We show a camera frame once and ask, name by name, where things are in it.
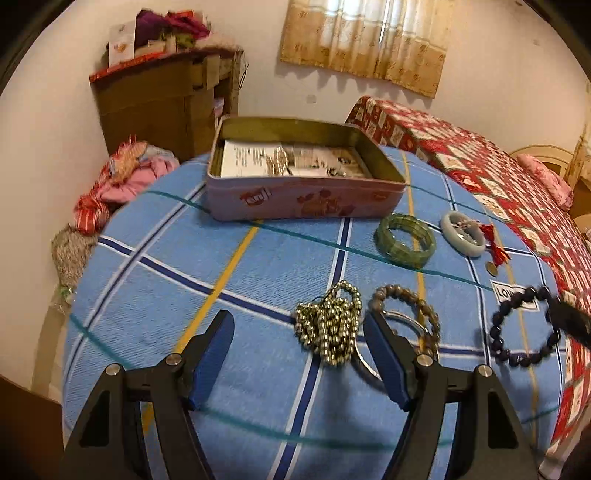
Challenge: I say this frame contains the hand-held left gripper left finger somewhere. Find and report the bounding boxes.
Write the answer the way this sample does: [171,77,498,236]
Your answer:
[60,310,236,480]

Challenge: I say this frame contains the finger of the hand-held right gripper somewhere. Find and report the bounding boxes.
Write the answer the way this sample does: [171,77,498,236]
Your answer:
[549,295,591,348]

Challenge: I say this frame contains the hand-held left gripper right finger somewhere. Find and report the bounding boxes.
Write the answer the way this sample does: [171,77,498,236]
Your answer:
[362,311,539,480]

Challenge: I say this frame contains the metallic bead necklace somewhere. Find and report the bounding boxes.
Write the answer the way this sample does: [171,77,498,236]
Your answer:
[293,281,363,367]

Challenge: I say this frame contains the brown wooden bead bracelet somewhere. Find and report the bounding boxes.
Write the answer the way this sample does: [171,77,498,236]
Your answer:
[368,285,441,358]

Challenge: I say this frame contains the dark purple bead bracelet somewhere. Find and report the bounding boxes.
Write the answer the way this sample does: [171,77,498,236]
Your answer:
[488,286,566,367]

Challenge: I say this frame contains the green jade bead bracelet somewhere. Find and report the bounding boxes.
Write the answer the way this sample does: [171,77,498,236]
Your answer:
[374,213,437,266]

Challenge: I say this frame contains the pale jade bangle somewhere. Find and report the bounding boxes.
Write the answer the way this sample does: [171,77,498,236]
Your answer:
[440,211,487,257]

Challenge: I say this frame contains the pink floral tin box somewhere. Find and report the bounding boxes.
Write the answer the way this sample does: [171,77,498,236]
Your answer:
[205,115,407,223]

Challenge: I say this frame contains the silver metal bangle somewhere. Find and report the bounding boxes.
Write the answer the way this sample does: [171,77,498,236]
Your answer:
[352,310,432,381]

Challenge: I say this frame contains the blue plaid tablecloth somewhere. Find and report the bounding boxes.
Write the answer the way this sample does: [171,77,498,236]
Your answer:
[62,147,570,480]

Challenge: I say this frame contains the red tassel charm with coin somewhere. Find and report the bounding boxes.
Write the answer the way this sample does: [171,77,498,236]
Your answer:
[457,220,511,278]

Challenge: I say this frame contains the pink pillow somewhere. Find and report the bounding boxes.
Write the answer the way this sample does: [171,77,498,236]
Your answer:
[516,154,574,212]

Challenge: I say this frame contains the bed with red patterned quilt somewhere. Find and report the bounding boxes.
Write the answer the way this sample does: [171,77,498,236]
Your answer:
[345,96,591,467]

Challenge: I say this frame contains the cream wooden headboard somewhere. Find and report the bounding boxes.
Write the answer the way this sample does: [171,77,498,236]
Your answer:
[509,136,591,217]

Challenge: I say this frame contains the brown board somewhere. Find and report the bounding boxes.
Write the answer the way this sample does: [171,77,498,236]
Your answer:
[0,374,64,480]

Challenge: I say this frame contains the pile of clothes on floor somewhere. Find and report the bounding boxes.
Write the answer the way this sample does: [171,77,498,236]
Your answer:
[50,135,182,289]

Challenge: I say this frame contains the wooden desk with clutter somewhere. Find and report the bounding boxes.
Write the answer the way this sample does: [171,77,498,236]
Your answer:
[90,46,246,163]

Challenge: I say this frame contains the flat red box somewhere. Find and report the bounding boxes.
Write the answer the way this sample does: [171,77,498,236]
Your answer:
[89,53,155,85]

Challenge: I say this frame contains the yellow patterned curtain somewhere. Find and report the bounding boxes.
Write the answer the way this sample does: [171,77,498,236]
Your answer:
[279,0,456,99]

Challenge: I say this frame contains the white product box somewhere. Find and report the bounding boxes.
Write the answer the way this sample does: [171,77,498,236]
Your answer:
[107,21,138,65]

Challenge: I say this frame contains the pile of clothes on cabinet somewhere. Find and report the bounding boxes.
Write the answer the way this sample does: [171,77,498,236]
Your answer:
[134,8,243,52]

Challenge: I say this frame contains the pale yellow bead bracelet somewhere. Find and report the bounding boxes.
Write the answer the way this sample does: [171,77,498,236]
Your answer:
[264,147,293,176]

